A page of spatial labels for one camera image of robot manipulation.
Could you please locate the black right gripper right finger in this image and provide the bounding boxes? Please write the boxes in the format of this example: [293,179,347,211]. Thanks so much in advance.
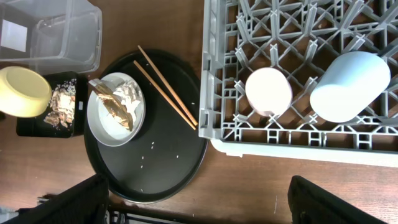
[288,175,384,224]

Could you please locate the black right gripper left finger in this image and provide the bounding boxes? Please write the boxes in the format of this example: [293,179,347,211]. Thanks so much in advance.
[4,174,109,224]

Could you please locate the food scraps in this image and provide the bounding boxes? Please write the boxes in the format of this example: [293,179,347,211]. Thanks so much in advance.
[44,78,76,129]

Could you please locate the gold foil wrapper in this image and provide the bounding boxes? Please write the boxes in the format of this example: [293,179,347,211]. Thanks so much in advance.
[89,79,133,131]

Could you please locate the white napkin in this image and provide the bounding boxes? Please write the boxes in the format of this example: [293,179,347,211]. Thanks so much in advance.
[113,80,143,119]

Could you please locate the pink plastic cup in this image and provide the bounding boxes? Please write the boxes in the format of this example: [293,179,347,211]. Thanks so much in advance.
[245,67,293,116]

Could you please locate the yellow bowl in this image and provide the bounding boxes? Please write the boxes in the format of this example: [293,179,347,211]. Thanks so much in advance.
[1,66,52,118]

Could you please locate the blue plastic cup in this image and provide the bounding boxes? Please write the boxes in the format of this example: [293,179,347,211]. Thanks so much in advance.
[310,51,391,123]

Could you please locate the grey dishwasher rack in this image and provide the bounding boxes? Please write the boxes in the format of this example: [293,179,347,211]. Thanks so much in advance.
[198,0,397,167]

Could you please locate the white round plate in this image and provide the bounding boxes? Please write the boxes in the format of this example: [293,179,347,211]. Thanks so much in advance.
[87,72,146,147]

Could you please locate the black rectangular tray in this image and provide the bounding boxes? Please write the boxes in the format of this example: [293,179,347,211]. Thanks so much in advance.
[16,72,88,138]

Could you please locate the round black tray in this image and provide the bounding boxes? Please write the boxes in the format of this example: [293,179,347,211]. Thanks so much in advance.
[84,49,208,203]

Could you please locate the upper wooden chopstick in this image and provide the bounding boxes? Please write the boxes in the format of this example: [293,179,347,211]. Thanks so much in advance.
[137,45,198,127]

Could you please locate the wooden chopstick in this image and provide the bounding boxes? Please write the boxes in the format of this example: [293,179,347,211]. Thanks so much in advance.
[133,60,196,130]
[137,45,198,127]

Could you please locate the lower wooden chopstick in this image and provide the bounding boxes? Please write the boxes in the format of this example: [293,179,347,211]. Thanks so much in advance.
[133,60,196,130]

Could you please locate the clear plastic bin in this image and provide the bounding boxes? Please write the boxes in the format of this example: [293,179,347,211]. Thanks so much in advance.
[1,0,103,75]

